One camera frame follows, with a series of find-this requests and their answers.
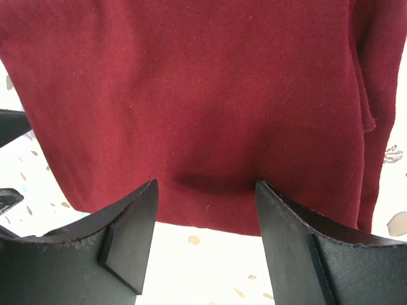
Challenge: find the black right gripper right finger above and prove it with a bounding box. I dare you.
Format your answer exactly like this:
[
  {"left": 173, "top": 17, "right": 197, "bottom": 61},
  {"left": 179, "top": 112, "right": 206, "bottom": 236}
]
[{"left": 256, "top": 180, "right": 406, "bottom": 305}]

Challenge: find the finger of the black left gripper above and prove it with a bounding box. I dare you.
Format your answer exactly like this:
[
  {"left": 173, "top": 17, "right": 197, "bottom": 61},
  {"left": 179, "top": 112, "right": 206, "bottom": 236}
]
[
  {"left": 0, "top": 109, "right": 32, "bottom": 147},
  {"left": 0, "top": 188, "right": 24, "bottom": 215}
]

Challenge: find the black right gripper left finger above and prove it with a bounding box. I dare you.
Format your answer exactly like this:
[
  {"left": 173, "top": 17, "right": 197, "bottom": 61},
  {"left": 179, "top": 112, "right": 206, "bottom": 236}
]
[{"left": 1, "top": 180, "right": 158, "bottom": 305}]

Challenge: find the dark red t shirt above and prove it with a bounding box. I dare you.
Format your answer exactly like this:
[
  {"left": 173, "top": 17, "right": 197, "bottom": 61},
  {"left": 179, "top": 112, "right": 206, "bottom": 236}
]
[{"left": 1, "top": 1, "right": 406, "bottom": 236}]

